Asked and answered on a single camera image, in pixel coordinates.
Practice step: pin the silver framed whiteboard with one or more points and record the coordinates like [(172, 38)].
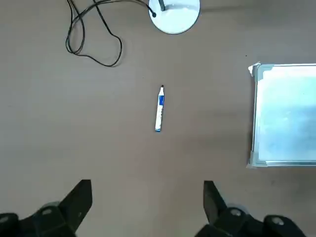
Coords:
[(284, 111)]

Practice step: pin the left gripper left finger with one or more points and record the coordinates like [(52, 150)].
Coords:
[(56, 219)]

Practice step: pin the white desk lamp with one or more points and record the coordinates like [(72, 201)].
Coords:
[(175, 19)]

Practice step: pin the white blue whiteboard marker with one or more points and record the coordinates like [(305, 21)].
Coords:
[(160, 108)]

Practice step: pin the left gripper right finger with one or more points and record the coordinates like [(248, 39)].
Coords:
[(234, 222)]

